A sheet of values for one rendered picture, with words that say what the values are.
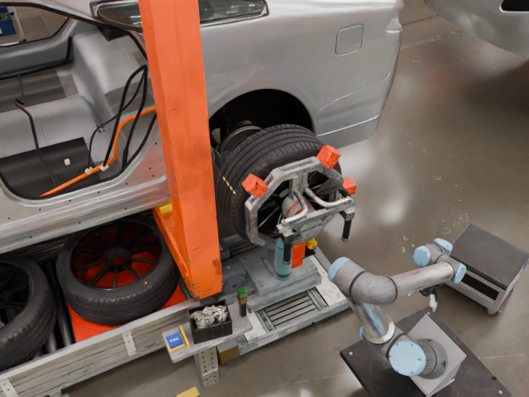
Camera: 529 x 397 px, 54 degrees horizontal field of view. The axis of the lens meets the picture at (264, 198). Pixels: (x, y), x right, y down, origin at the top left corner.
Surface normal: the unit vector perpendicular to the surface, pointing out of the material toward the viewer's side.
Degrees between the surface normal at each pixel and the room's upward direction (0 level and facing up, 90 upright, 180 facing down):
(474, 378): 0
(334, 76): 90
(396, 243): 0
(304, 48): 90
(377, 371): 0
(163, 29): 90
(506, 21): 91
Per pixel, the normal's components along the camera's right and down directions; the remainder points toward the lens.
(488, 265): 0.00, -0.73
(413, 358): -0.58, -0.20
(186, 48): 0.44, 0.61
